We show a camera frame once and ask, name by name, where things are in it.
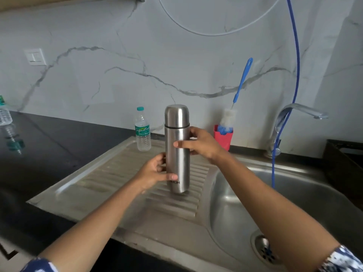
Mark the person's right hand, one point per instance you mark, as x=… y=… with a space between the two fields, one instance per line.
x=205 y=144

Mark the person's left hand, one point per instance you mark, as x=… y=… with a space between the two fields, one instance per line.
x=150 y=172

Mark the person's left thumb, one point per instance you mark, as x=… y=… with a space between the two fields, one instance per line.
x=169 y=177

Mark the person's right thumb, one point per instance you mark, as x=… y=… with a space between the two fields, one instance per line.
x=185 y=144

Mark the stainless steel vacuum flask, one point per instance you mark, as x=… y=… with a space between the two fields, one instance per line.
x=177 y=147

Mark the person's left forearm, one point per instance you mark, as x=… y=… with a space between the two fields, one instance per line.
x=93 y=223

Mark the person's right forearm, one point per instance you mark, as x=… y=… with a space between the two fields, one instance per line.
x=272 y=212

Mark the red plastic cup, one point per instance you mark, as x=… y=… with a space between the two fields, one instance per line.
x=223 y=140

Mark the clear plastic water bottle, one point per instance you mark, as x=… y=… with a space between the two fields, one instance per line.
x=143 y=131

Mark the stainless steel sink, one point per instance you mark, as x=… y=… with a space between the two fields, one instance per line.
x=198 y=212

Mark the chrome sink faucet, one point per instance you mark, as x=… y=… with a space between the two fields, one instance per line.
x=286 y=121

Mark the sink drain strainer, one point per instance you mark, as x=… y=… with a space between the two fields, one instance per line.
x=265 y=249

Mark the person's patterned left sleeve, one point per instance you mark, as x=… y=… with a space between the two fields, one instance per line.
x=38 y=265

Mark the person's patterned sleeve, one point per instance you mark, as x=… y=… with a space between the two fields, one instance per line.
x=38 y=265
x=344 y=260

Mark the dark woven basket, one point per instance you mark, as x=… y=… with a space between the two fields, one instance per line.
x=344 y=169

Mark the small clear plastic bottle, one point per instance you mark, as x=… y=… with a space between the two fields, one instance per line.
x=4 y=113

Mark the person's patterned right sleeve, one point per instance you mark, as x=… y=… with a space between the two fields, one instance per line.
x=344 y=260

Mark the white wall switch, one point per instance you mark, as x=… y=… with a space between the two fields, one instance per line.
x=35 y=57

